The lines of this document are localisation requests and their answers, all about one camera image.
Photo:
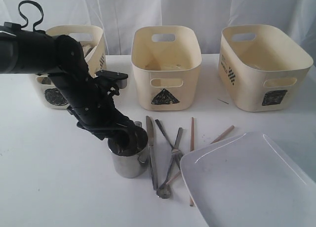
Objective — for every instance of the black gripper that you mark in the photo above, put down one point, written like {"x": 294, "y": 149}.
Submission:
{"x": 96, "y": 113}

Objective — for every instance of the steel mug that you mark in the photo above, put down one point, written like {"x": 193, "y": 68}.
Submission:
{"x": 131, "y": 164}

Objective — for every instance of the white ceramic bowl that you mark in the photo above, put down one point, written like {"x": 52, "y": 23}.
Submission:
{"x": 86, "y": 49}

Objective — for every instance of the stainless steel bowl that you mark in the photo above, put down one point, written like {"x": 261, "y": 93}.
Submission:
{"x": 44, "y": 80}

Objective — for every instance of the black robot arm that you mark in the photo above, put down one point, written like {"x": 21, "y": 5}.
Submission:
{"x": 61, "y": 58}

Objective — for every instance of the stainless steel table knife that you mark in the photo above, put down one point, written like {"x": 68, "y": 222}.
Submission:
{"x": 152, "y": 162}

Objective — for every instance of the stainless steel fork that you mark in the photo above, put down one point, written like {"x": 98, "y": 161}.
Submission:
{"x": 164, "y": 191}

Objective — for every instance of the wooden chopstick upright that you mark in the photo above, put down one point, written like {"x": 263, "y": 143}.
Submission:
{"x": 192, "y": 147}

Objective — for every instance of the cream bin with triangle mark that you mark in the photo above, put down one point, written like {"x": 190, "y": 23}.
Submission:
{"x": 166, "y": 63}

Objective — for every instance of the cream bin with circle mark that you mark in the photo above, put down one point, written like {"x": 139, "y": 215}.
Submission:
{"x": 96, "y": 60}

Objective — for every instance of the wooden chopstick slanted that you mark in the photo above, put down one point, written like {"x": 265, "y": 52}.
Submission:
{"x": 219, "y": 138}

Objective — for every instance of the white curtain backdrop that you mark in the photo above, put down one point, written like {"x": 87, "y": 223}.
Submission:
{"x": 119, "y": 19}

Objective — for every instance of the white rectangular plate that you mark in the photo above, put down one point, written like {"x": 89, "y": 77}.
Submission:
{"x": 249, "y": 181}

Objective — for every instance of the cream bin with square mark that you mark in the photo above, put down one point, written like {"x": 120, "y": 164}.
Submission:
{"x": 261, "y": 67}

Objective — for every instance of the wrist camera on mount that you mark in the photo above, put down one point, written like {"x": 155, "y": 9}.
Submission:
{"x": 120, "y": 79}

